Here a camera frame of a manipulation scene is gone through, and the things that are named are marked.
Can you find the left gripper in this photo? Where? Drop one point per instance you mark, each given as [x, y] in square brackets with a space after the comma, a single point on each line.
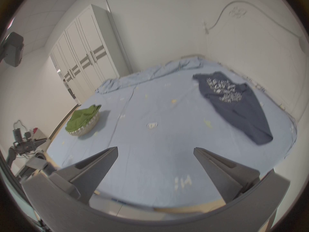
[25, 147]

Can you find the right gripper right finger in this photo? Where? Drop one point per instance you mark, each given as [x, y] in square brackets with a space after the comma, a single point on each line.
[224, 177]

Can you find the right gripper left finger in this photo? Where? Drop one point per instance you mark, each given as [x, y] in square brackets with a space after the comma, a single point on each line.
[91, 170]

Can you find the green shorts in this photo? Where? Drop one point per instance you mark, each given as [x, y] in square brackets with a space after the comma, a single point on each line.
[80, 118]

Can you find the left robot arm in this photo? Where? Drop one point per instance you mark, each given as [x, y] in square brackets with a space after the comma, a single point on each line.
[10, 156]

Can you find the round woven basket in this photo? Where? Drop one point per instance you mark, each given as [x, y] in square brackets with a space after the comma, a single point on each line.
[90, 126]

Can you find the bed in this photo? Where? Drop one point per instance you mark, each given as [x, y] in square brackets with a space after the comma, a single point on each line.
[173, 129]

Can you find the dark blue printed T-shirt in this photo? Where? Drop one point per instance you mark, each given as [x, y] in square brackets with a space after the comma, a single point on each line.
[236, 105]

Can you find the white wardrobe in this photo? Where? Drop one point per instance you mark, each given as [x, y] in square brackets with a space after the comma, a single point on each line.
[84, 57]

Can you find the pale blue quilt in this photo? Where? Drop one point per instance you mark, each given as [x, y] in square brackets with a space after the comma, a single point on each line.
[144, 74]

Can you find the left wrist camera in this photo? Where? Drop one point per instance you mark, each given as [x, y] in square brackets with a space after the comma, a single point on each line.
[17, 134]

